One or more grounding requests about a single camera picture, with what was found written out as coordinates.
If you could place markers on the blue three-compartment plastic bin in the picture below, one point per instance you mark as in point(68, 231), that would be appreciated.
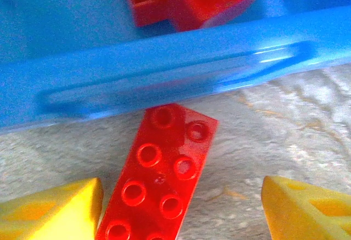
point(137, 67)

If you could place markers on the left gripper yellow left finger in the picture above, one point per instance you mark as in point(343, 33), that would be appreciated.
point(60, 212)

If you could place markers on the red lego brick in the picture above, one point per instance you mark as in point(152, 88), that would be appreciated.
point(197, 1)

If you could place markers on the long red lego plate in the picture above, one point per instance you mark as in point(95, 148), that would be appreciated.
point(161, 174)

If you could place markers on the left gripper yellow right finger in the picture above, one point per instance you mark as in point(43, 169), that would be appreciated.
point(307, 212)

